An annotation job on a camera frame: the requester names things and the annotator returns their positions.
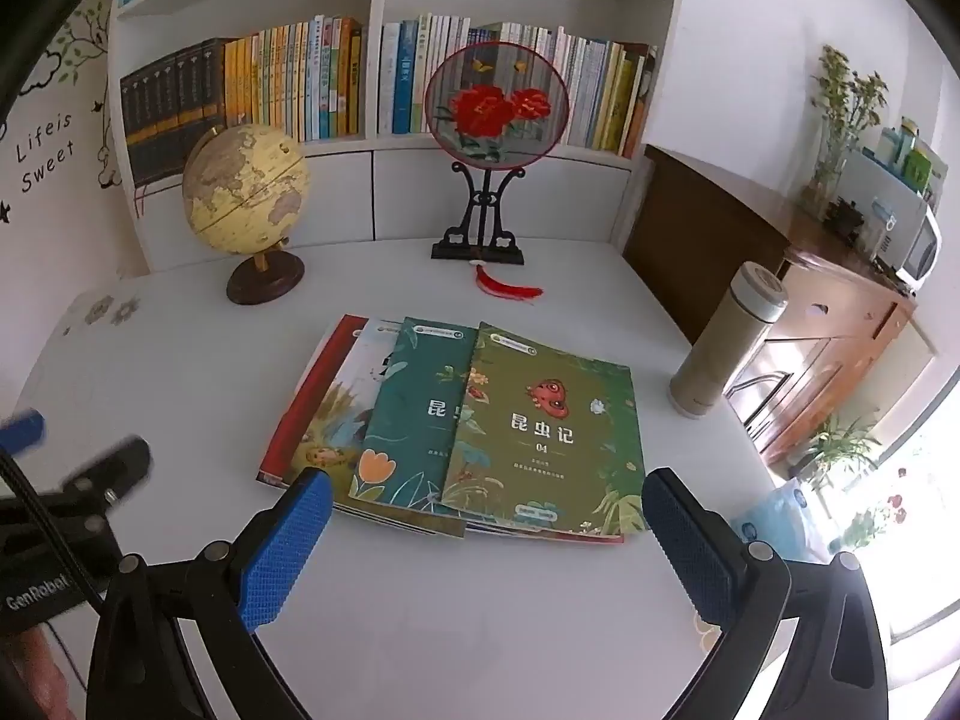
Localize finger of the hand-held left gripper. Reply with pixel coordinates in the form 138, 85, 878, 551
0, 409, 47, 458
45, 435, 155, 518

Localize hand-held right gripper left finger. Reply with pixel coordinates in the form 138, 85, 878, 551
86, 467, 335, 720

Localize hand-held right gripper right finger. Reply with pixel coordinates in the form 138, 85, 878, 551
641, 467, 890, 720

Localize red cartoon cover book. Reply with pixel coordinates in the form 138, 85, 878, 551
257, 313, 370, 487

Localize rabbit pond cover book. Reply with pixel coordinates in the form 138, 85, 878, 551
289, 319, 467, 539

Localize olive green butterfly cover book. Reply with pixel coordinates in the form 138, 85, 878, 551
441, 321, 647, 542

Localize teal flower cover book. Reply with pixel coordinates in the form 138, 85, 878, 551
346, 315, 481, 518

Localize row of dark spine books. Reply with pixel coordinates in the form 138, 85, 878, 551
120, 39, 230, 187

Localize row of yellow spine books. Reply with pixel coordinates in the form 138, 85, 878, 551
223, 15, 365, 143

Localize row of pale spine books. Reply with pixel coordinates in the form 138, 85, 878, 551
379, 13, 659, 158

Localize light blue tissue pack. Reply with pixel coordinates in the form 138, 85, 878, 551
731, 480, 820, 563

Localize green potted plant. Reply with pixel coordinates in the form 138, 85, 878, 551
806, 416, 882, 477

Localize beige thermos bottle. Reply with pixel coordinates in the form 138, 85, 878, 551
670, 261, 788, 421

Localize wooden sideboard cabinet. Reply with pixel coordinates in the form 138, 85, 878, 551
622, 144, 938, 481

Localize yellow desk globe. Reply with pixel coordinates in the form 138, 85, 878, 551
182, 124, 311, 306

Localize red tassel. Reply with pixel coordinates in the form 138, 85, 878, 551
470, 259, 545, 301

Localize white microwave oven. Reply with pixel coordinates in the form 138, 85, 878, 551
840, 150, 942, 290

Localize green white cartons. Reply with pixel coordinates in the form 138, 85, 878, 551
877, 116, 950, 200

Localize glass vase with green stems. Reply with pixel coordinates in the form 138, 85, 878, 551
799, 45, 886, 218

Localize round embroidered peony fan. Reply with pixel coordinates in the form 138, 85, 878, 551
424, 41, 571, 166

